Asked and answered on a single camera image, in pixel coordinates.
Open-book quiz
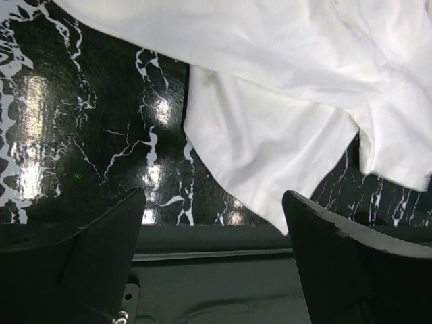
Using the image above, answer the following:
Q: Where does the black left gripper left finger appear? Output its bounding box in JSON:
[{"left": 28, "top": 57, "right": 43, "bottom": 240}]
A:
[{"left": 1, "top": 188, "right": 146, "bottom": 323}]

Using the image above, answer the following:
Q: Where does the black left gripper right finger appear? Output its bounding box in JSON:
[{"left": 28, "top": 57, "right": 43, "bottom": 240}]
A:
[{"left": 282, "top": 191, "right": 431, "bottom": 323}]

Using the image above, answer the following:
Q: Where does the white printed t shirt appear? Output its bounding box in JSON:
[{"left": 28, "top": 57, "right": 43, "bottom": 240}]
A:
[{"left": 58, "top": 1, "right": 431, "bottom": 234}]

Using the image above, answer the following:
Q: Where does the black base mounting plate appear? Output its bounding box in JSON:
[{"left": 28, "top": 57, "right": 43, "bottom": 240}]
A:
[{"left": 122, "top": 225, "right": 313, "bottom": 323}]

